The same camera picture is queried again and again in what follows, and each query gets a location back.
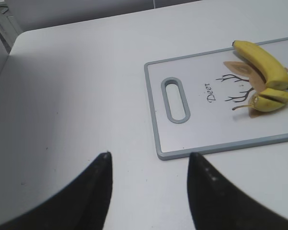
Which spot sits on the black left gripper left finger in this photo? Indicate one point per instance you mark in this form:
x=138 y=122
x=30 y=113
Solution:
x=82 y=205

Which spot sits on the white grey-rimmed cutting board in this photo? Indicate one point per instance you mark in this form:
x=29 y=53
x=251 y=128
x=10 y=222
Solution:
x=197 y=104

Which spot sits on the grey window frame background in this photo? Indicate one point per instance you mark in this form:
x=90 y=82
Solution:
x=9 y=28

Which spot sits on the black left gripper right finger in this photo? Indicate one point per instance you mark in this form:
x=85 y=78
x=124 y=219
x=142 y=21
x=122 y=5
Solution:
x=217 y=204

